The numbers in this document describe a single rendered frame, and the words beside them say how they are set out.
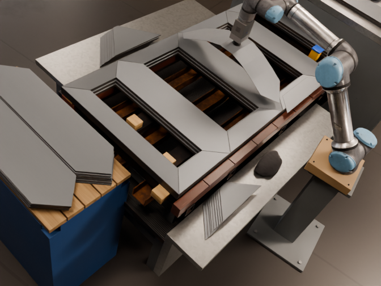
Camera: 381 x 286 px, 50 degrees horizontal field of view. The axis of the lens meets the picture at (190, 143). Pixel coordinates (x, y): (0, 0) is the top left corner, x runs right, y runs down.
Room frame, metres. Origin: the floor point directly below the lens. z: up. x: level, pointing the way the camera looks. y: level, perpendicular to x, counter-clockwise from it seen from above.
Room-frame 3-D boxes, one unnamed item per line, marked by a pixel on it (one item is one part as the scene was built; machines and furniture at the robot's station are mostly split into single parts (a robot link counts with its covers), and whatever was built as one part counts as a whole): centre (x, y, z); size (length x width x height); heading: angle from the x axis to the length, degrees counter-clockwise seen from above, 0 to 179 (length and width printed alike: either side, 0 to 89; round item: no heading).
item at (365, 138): (1.50, -0.77, 0.90); 0.13 x 0.12 x 0.14; 149
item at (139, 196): (1.67, -0.25, 0.70); 1.66 x 0.08 x 0.05; 152
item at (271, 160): (1.38, -0.41, 0.70); 0.20 x 0.10 x 0.03; 158
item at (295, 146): (1.36, -0.42, 0.67); 1.30 x 0.20 x 0.03; 152
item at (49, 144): (0.99, 0.64, 0.82); 0.80 x 0.40 x 0.06; 62
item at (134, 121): (1.25, 0.27, 0.79); 0.06 x 0.05 x 0.04; 62
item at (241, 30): (1.79, -0.05, 1.12); 0.10 x 0.09 x 0.16; 65
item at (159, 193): (0.93, 0.05, 0.79); 0.06 x 0.05 x 0.04; 62
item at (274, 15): (1.74, -0.15, 1.27); 0.11 x 0.11 x 0.08; 59
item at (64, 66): (1.95, 0.48, 0.74); 1.20 x 0.26 x 0.03; 152
